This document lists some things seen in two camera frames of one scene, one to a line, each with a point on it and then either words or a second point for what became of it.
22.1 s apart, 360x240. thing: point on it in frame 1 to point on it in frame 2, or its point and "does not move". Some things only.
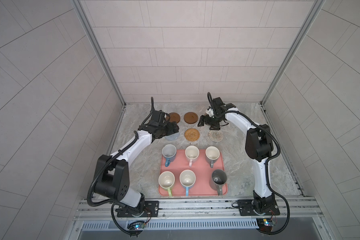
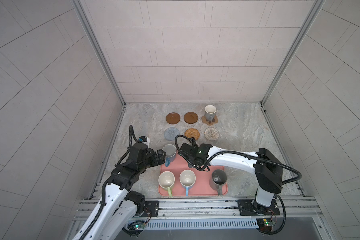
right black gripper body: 213,121 to 191,162
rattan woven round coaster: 192,134 does not move
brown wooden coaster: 190,117 does not move
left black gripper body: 165,130 to 148,161
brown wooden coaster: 173,117 does not move
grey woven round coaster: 172,137 does not move
